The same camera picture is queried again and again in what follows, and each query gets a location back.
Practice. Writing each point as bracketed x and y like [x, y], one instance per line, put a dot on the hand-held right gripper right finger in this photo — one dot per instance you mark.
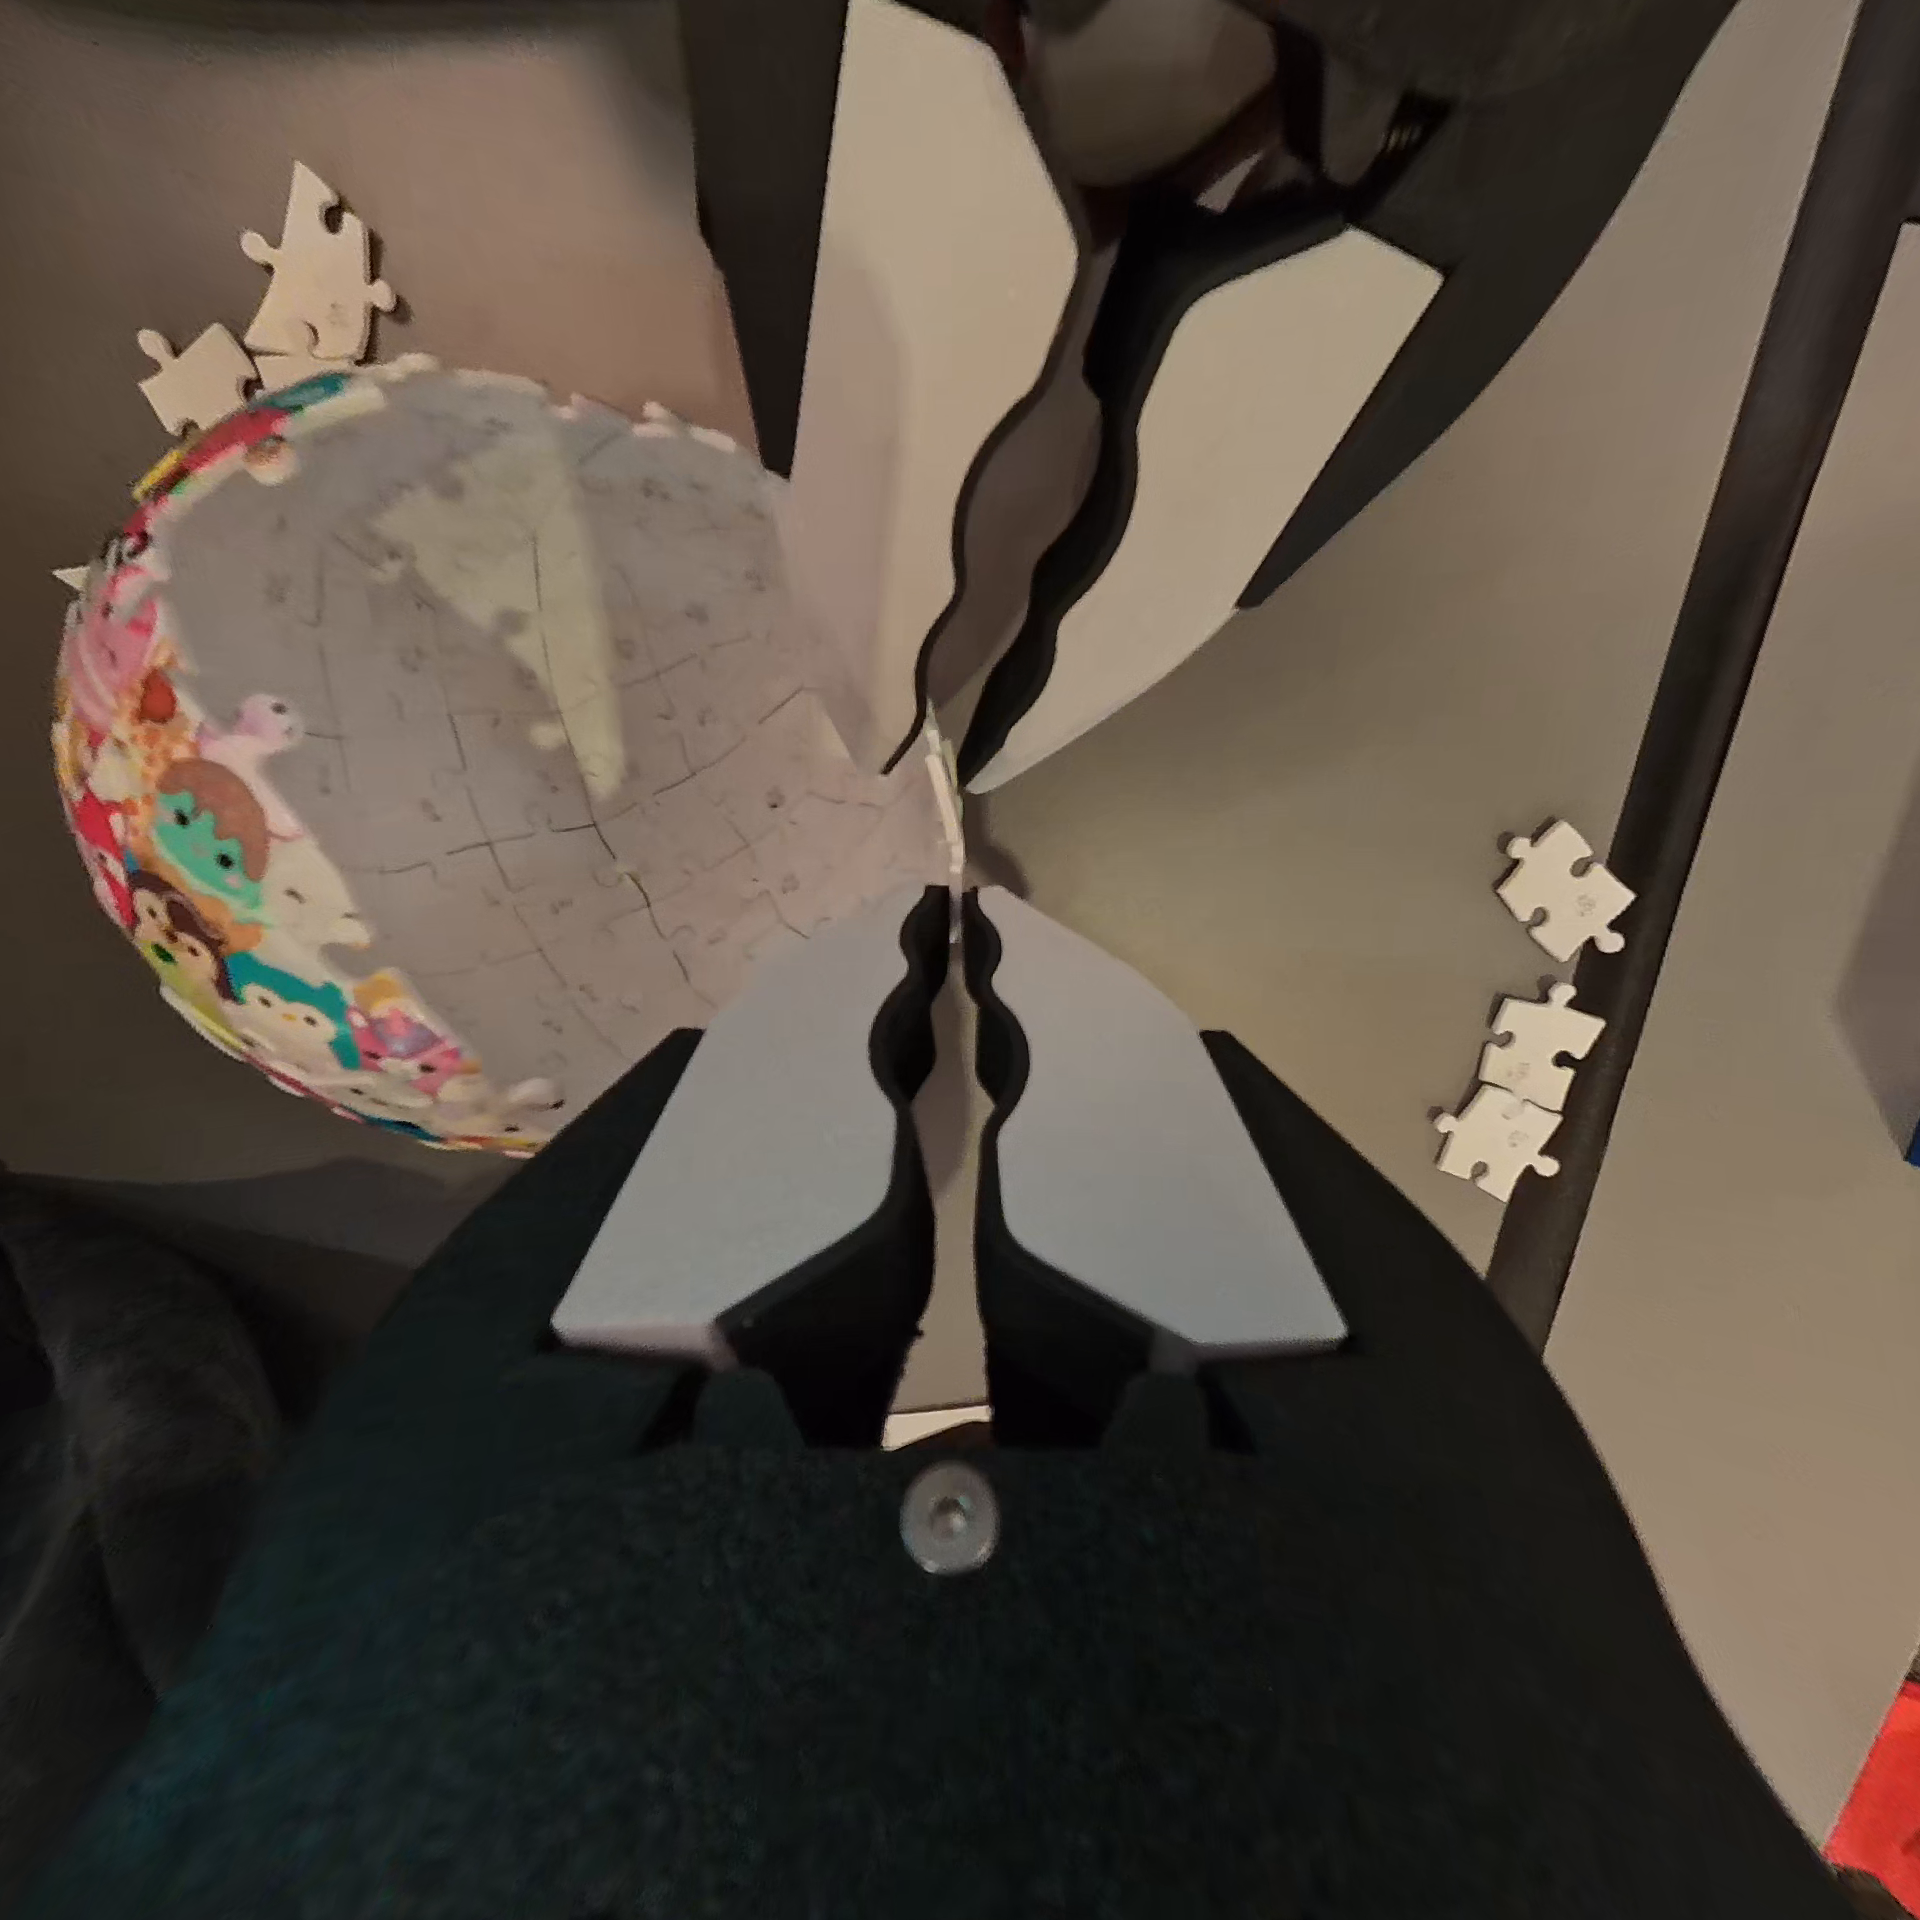
[1154, 1201]

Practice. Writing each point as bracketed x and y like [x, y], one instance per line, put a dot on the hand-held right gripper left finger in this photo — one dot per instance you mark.
[751, 1201]

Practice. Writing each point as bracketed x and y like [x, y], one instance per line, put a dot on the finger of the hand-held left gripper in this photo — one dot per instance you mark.
[901, 299]
[1261, 422]

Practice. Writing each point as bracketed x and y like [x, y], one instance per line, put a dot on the single white puzzle piece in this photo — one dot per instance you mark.
[1496, 1142]
[1567, 886]
[942, 787]

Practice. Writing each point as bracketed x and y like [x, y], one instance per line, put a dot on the colourful puzzle ball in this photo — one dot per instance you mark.
[511, 691]

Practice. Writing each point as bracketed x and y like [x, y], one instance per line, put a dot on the row of white puzzle pieces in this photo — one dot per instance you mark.
[309, 270]

